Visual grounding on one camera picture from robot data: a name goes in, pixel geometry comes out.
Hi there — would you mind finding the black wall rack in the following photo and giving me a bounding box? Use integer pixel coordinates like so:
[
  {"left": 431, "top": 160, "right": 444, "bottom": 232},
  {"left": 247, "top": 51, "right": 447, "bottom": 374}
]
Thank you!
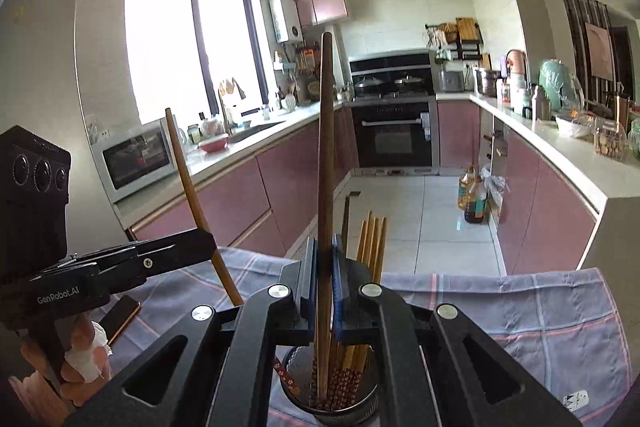
[{"left": 425, "top": 17, "right": 492, "bottom": 62}]

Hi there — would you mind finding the metal mesh utensil holder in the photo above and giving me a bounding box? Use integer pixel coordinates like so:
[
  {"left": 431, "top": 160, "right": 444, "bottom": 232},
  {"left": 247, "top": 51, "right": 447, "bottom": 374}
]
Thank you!
[{"left": 278, "top": 343, "right": 381, "bottom": 426}]

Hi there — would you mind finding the blue-grey plaid cloth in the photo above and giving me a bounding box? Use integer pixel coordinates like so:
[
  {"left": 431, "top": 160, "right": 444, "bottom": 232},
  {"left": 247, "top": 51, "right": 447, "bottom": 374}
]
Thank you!
[{"left": 107, "top": 246, "right": 634, "bottom": 427}]

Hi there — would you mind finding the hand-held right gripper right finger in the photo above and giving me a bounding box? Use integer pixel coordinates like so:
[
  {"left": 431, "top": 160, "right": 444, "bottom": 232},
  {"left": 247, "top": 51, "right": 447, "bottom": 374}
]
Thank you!
[{"left": 330, "top": 233, "right": 584, "bottom": 427}]

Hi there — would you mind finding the white tissue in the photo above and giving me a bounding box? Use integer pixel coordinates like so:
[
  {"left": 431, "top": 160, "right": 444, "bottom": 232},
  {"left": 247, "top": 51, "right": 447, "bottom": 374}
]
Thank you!
[{"left": 64, "top": 323, "right": 114, "bottom": 383}]

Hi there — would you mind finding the steel stockpot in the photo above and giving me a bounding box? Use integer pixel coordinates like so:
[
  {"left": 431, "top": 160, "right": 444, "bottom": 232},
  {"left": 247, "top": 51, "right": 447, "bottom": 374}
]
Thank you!
[{"left": 472, "top": 67, "right": 501, "bottom": 98}]

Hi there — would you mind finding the pink kettle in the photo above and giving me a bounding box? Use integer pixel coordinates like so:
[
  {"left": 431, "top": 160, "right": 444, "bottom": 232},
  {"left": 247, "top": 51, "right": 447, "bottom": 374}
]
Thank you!
[{"left": 505, "top": 49, "right": 530, "bottom": 78}]

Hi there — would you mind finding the bundle of wooden chopsticks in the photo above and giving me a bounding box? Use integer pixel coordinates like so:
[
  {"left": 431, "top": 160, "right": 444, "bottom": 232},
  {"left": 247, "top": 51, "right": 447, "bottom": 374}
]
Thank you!
[{"left": 272, "top": 209, "right": 390, "bottom": 412}]

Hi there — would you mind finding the kitchen window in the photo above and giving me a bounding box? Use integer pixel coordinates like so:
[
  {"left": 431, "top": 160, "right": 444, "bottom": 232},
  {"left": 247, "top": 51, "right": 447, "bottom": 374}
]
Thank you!
[{"left": 124, "top": 0, "right": 271, "bottom": 125}]

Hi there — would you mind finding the wire basket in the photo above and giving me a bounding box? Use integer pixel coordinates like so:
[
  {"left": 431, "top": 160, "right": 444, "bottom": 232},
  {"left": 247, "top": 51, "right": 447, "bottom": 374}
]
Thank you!
[{"left": 594, "top": 117, "right": 630, "bottom": 160}]

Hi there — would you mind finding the dark oil bottle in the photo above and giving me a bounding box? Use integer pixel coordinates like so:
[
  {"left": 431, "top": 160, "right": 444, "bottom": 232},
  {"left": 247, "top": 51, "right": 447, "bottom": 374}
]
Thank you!
[{"left": 464, "top": 174, "right": 488, "bottom": 224}]

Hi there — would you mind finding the pink base cabinets long run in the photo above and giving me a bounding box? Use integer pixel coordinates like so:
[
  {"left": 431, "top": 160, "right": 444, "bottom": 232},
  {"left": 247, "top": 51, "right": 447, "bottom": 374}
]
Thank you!
[{"left": 127, "top": 104, "right": 361, "bottom": 258}]

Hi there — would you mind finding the kitchen sink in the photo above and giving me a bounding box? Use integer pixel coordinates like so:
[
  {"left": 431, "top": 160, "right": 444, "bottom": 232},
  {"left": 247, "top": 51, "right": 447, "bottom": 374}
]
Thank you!
[{"left": 227, "top": 119, "right": 288, "bottom": 142}]

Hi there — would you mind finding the hanging utensil rack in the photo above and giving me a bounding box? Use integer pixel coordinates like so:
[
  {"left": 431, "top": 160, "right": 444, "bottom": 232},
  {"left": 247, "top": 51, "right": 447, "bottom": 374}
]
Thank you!
[{"left": 272, "top": 44, "right": 321, "bottom": 102}]

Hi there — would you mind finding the dark smartphone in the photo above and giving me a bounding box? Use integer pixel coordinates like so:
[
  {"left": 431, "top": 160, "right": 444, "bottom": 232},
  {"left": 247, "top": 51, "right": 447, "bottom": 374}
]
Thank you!
[{"left": 100, "top": 296, "right": 142, "bottom": 347}]

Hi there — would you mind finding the built-in black oven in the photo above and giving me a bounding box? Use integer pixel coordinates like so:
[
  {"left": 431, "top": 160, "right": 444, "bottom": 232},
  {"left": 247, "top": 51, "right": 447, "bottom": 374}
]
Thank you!
[{"left": 350, "top": 99, "right": 438, "bottom": 168}]

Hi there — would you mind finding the steel thermos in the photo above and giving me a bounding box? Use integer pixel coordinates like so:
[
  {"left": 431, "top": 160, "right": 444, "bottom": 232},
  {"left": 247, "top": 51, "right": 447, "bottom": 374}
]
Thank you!
[{"left": 530, "top": 84, "right": 552, "bottom": 120}]

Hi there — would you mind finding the kitchen faucet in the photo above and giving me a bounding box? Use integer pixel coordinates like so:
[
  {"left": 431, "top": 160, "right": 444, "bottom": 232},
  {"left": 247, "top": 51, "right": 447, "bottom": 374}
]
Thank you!
[{"left": 218, "top": 77, "right": 248, "bottom": 135}]

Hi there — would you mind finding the pink base cabinets short run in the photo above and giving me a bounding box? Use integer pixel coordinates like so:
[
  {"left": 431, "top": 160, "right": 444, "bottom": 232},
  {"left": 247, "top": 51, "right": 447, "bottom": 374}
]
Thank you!
[{"left": 436, "top": 99, "right": 598, "bottom": 278}]

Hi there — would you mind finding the red bowl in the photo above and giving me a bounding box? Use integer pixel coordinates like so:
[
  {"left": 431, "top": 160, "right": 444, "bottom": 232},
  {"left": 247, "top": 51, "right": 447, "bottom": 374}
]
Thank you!
[{"left": 197, "top": 133, "right": 231, "bottom": 154}]

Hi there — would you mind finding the white water heater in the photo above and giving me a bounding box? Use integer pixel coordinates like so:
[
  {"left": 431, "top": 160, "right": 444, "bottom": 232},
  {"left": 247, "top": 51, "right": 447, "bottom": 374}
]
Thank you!
[{"left": 269, "top": 0, "right": 304, "bottom": 44}]

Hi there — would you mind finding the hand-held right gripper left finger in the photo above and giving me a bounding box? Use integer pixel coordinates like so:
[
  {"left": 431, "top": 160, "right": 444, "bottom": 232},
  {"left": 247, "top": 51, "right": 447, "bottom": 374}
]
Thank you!
[{"left": 65, "top": 234, "right": 321, "bottom": 427}]

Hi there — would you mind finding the green covered appliance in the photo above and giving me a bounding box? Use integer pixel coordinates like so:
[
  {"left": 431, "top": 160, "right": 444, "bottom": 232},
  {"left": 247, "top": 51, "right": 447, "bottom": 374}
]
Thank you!
[{"left": 539, "top": 59, "right": 583, "bottom": 112}]

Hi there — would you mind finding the wooden chopstick patterned tip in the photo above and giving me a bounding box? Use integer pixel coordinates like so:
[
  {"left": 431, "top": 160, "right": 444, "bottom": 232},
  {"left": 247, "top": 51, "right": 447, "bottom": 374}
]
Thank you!
[{"left": 311, "top": 32, "right": 336, "bottom": 404}]

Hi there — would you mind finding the person's left hand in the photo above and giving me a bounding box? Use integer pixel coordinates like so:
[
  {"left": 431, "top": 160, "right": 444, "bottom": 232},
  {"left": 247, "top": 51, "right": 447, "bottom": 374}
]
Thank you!
[{"left": 20, "top": 314, "right": 112, "bottom": 410}]

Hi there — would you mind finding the clear plastic bag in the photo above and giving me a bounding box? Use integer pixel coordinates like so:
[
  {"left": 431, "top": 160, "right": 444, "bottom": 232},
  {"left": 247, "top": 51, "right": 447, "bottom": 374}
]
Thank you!
[{"left": 480, "top": 164, "right": 508, "bottom": 218}]

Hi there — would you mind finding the brown framed board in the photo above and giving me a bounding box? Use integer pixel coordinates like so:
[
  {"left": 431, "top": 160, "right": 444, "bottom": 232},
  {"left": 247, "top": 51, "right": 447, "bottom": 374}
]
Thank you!
[{"left": 585, "top": 23, "right": 615, "bottom": 78}]

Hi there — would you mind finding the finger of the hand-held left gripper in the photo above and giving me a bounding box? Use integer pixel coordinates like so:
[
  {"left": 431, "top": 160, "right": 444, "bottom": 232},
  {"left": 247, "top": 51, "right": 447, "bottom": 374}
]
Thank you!
[
  {"left": 65, "top": 243, "right": 141, "bottom": 267},
  {"left": 97, "top": 228, "right": 219, "bottom": 294}
]

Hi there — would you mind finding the white microwave oven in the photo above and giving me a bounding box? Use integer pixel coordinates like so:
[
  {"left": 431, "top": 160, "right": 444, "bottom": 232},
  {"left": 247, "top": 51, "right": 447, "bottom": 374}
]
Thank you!
[{"left": 91, "top": 119, "right": 182, "bottom": 204}]

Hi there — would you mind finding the black stove unit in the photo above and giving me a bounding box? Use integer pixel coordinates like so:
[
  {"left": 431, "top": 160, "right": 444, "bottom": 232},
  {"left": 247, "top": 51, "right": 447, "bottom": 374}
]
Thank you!
[{"left": 348, "top": 52, "right": 435, "bottom": 100}]

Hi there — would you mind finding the yellow oil bottle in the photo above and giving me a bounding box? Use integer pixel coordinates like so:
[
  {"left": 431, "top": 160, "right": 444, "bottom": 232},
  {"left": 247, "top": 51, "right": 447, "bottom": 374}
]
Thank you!
[{"left": 457, "top": 164, "right": 478, "bottom": 210}]

